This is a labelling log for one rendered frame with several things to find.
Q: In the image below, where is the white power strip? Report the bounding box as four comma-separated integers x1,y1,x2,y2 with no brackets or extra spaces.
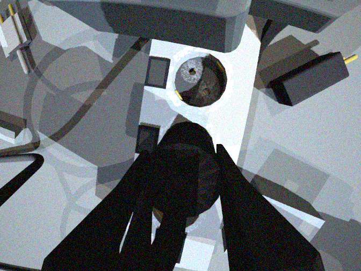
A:
134,15,264,271

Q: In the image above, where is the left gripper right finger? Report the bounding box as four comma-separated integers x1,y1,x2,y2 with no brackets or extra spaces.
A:
216,144,325,271

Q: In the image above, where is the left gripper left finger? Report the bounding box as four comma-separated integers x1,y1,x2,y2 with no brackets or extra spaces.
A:
41,150,153,271

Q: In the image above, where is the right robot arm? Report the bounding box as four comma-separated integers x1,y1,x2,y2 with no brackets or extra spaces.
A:
46,0,347,53

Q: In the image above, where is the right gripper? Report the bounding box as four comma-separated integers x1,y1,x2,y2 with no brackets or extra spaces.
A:
258,19,288,57

